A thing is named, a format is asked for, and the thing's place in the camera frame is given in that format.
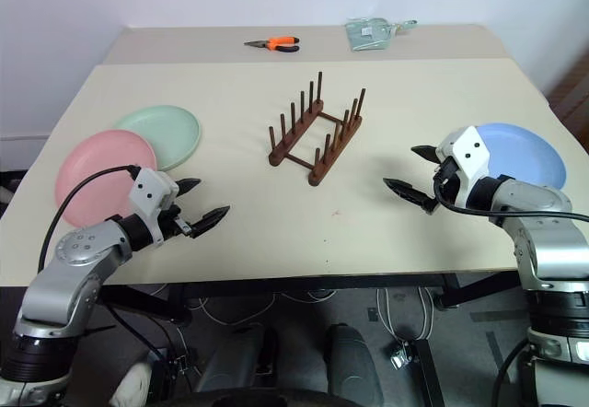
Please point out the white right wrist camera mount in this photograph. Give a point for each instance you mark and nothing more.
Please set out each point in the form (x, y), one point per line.
(469, 154)

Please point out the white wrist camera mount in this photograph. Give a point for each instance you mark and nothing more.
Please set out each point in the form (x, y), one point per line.
(469, 154)
(149, 190)

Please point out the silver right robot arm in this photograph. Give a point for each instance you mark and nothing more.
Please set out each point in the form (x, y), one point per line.
(543, 241)

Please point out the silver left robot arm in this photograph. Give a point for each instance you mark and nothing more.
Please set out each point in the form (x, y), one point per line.
(78, 246)

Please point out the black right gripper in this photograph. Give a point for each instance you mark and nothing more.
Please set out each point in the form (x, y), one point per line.
(447, 181)

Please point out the light green plate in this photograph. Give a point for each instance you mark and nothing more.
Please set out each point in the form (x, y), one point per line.
(161, 126)

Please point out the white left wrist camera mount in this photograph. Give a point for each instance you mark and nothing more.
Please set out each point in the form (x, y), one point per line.
(149, 190)

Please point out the pink red plate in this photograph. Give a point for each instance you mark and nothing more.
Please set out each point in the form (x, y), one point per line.
(92, 163)

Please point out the brown wooden dish rack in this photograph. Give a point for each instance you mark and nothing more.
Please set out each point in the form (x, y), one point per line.
(276, 157)

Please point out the dark rounded shape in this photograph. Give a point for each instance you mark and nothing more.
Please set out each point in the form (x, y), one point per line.
(352, 361)

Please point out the white rounded shape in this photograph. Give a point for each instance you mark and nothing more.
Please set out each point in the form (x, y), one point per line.
(131, 386)

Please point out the light blue plate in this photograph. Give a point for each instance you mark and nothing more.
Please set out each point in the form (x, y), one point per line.
(520, 149)

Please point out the black metal table frame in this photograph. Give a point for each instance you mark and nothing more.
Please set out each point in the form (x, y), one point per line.
(276, 282)

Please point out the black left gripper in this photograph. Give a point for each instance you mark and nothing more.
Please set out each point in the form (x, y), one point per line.
(171, 223)

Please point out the small grey plug connector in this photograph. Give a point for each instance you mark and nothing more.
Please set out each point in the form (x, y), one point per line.
(400, 356)

